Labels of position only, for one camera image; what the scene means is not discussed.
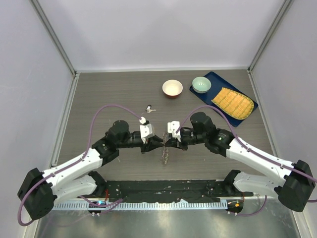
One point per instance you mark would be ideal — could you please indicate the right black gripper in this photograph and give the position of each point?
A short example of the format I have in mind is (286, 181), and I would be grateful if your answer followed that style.
(174, 142)

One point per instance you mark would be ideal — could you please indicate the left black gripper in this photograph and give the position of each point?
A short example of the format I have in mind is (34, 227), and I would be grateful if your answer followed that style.
(151, 143)

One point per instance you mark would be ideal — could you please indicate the metal key organizer disc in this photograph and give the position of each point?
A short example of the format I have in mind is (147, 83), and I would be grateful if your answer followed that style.
(165, 152)

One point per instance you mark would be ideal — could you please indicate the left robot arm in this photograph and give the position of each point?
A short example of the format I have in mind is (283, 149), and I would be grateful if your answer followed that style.
(41, 191)

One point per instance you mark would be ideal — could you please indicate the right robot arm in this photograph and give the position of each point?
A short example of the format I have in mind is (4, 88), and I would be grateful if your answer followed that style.
(291, 183)

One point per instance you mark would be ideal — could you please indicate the key with black-white tag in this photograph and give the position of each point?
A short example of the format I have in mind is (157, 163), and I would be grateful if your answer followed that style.
(149, 109)

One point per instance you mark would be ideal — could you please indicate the red white bowl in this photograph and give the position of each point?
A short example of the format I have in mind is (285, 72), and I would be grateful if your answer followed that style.
(172, 88)

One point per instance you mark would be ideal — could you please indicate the light green bowl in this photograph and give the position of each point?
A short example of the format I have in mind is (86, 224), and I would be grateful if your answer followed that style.
(201, 85)

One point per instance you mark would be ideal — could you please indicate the blue tray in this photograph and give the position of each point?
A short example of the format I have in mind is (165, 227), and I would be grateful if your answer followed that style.
(217, 84)

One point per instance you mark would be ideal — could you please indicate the yellow woven mat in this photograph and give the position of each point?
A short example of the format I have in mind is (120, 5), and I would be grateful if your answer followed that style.
(233, 103)

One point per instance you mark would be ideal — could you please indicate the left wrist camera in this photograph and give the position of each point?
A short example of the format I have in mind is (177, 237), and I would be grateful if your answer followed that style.
(147, 131)

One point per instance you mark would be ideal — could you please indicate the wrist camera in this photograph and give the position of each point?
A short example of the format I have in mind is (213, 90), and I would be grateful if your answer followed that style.
(173, 128)
(147, 131)

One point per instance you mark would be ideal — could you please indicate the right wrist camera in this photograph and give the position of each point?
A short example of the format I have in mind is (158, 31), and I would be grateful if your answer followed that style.
(173, 128)

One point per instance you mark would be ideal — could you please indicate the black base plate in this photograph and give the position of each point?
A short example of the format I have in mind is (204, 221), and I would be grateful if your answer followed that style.
(168, 191)

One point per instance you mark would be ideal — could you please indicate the white slotted cable duct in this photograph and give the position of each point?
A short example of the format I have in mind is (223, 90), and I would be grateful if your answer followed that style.
(181, 205)

